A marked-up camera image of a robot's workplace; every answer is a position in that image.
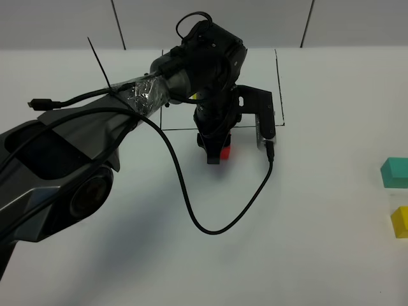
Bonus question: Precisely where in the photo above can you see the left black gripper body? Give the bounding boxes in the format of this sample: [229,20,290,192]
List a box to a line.
[193,84,238,150]

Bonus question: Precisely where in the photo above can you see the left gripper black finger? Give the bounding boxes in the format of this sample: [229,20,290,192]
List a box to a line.
[203,133,230,164]

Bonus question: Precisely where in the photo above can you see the red block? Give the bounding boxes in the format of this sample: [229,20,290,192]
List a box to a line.
[220,146,230,160]

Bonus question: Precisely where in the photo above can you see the green block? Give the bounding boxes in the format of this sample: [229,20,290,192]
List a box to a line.
[381,157,408,189]

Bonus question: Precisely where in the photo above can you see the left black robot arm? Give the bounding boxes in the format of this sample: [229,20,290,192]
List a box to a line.
[1,18,247,269]

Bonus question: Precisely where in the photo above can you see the black zip tie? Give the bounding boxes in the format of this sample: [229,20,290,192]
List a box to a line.
[87,36,113,91]

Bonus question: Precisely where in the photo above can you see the black camera cable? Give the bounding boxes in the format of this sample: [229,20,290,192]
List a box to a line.
[0,107,275,236]

